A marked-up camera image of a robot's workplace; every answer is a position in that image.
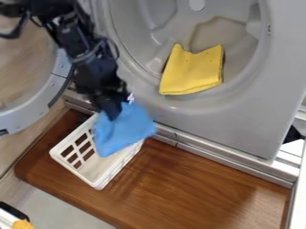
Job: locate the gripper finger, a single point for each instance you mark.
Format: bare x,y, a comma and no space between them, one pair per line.
111,109

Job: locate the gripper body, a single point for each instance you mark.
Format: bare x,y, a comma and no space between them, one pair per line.
96,78

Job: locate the blue cloth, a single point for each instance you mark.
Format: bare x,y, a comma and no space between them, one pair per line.
123,128

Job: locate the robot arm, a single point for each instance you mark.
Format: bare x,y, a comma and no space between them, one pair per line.
71,32

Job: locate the white basket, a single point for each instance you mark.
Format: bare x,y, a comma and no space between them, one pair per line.
89,158

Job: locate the washing machine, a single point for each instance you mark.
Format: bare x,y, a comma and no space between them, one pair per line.
191,71

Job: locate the yellow cloth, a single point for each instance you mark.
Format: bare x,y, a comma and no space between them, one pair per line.
193,71

